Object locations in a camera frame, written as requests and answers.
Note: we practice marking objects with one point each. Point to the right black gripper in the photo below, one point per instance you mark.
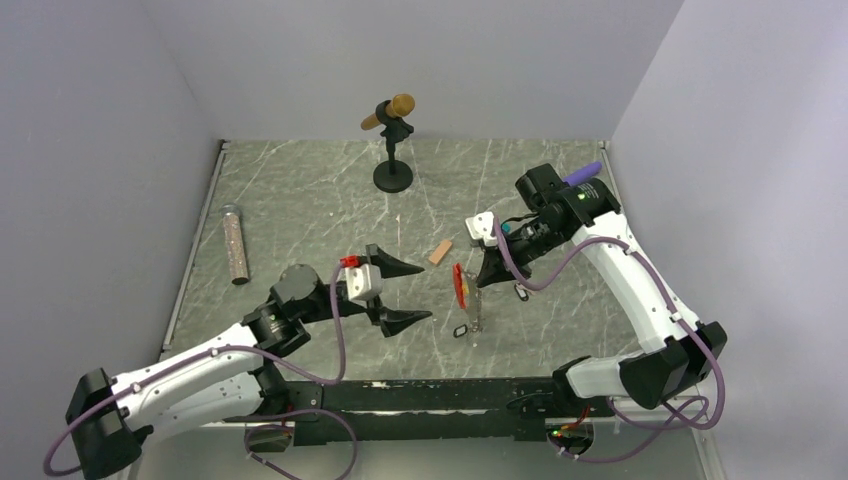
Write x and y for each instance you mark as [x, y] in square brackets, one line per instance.
[494, 268]

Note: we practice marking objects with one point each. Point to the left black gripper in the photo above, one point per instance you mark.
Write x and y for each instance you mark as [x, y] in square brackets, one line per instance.
[391, 320]

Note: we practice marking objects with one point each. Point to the red carabiner keyring with chain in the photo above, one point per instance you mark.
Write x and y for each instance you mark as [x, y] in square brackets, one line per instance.
[469, 299]

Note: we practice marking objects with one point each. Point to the black tagged key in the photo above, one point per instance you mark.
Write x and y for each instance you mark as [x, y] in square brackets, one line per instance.
[522, 292]

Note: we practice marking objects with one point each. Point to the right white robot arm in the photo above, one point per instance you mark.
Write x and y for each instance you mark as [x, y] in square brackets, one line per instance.
[677, 350]

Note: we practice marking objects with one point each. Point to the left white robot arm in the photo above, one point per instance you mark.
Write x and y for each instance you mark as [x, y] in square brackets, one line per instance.
[237, 373]

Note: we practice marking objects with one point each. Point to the peach block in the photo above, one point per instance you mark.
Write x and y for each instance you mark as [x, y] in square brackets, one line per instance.
[440, 252]

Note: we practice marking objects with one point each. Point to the black microphone stand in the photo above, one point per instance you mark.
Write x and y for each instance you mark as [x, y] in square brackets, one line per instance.
[392, 175]

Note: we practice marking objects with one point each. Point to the glitter tube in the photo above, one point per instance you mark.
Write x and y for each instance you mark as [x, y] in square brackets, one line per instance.
[234, 243]

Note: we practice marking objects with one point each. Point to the brown microphone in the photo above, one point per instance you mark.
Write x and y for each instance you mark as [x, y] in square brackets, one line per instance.
[400, 106]

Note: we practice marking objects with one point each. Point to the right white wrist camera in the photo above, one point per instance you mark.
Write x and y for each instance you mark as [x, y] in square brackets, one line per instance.
[483, 230]

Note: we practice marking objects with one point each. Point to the purple cylinder handle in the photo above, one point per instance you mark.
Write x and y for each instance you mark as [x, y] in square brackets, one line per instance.
[583, 174]

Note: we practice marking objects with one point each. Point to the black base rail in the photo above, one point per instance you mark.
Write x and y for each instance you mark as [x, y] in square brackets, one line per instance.
[520, 408]

